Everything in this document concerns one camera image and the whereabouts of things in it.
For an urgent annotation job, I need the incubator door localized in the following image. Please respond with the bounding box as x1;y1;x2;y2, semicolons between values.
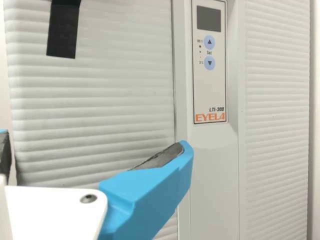
2;0;312;240

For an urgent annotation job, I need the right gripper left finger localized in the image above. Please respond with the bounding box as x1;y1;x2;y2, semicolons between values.
0;128;10;182

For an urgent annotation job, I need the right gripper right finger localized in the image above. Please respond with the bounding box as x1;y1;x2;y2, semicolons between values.
98;139;195;240

